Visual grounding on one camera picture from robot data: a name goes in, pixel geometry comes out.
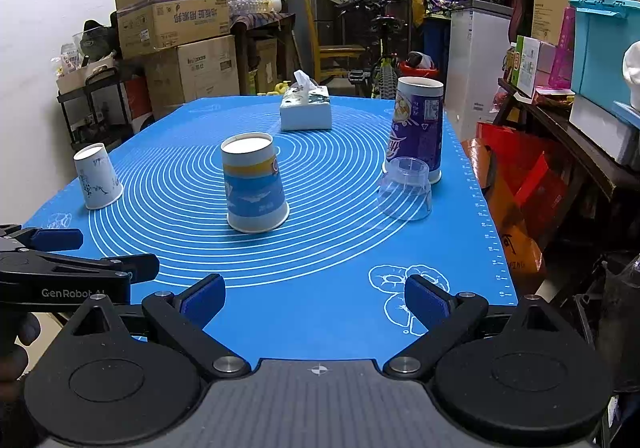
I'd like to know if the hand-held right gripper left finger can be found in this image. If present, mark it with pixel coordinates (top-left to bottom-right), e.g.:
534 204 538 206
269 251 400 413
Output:
52 273 252 380

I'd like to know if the blue and white paper cup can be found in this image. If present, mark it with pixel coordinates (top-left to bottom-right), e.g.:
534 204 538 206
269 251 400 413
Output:
220 132 291 235

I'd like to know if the pink transparent plastic holder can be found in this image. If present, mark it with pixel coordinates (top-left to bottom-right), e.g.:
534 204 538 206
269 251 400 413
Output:
548 6 577 89

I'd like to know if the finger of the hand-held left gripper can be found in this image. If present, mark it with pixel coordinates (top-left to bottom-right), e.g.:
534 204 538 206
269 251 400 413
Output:
0 224 85 253
0 252 161 285

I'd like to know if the person's left hand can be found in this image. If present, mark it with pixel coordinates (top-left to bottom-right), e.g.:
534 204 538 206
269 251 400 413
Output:
0 312 42 409

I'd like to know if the red plastic bucket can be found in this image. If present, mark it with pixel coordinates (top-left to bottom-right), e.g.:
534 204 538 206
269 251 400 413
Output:
398 52 442 79

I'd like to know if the orange shopping bag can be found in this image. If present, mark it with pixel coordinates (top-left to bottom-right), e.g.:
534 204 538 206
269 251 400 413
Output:
460 138 547 281

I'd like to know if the large plain cardboard box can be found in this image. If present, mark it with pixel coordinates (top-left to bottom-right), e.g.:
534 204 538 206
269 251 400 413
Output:
142 34 241 121

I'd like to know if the open printed cardboard box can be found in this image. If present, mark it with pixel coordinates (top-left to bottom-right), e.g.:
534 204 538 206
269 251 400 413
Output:
113 0 232 60

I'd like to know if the yellow wooden chair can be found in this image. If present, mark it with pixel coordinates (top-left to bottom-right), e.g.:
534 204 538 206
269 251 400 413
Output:
301 0 367 84

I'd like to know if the clear plastic cup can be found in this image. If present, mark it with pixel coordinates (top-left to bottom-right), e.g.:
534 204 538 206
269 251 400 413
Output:
375 156 434 221

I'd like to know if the black utility cart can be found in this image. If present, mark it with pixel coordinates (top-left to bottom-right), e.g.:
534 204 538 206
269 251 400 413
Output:
56 66 137 149

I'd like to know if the tall purple paper cup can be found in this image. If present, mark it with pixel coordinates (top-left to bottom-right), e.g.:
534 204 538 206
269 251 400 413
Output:
382 76 445 185

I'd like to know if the teal plastic storage box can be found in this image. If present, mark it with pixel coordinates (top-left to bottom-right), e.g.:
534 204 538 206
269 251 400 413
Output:
568 0 640 102

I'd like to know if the red shopping bag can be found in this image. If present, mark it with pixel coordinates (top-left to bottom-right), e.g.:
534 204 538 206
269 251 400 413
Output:
476 122 568 241

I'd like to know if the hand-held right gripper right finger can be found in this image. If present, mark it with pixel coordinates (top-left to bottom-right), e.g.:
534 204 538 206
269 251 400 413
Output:
382 273 585 379

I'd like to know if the blue silicone baking mat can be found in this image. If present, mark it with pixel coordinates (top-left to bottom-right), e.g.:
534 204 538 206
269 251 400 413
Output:
22 95 519 365

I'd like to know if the white tissue box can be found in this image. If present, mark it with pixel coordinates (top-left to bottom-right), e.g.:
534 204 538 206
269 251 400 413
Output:
278 70 334 133

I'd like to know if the small white printed paper cup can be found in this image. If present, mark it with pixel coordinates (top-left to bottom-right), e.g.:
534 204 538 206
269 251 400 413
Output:
73 143 125 211

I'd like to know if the white foam box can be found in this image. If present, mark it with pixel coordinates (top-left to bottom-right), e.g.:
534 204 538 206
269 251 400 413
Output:
568 92 640 167

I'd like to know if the white chest freezer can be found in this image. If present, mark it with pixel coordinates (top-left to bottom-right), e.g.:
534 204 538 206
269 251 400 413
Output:
444 0 514 142

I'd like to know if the black bicycle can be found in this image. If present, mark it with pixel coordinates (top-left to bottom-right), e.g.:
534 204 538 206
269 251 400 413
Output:
302 0 427 100

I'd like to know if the dark wooden shelf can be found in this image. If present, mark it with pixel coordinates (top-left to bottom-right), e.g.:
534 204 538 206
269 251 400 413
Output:
492 78 640 203

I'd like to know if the pile of clear plastic bottles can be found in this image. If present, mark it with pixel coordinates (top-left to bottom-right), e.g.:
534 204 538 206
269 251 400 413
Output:
227 0 282 17

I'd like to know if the dark wooden side table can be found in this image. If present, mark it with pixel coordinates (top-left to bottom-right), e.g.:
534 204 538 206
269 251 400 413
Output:
231 12 297 96

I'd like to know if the green and white carton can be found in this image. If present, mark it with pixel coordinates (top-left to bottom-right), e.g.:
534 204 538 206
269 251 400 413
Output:
514 34 557 99

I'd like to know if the dark green bag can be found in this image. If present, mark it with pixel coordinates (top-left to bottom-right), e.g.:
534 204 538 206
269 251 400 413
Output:
81 20 122 62

